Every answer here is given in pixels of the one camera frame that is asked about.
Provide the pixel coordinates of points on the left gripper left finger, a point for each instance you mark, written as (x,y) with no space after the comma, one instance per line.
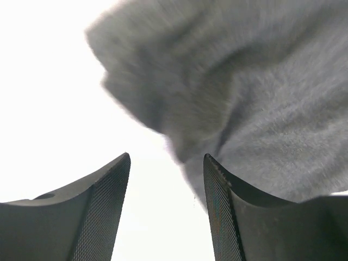
(76,222)

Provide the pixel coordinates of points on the grey shorts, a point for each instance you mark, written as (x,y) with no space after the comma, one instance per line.
(259,85)

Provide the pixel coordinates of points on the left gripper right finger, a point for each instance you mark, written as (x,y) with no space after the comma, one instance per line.
(249,224)

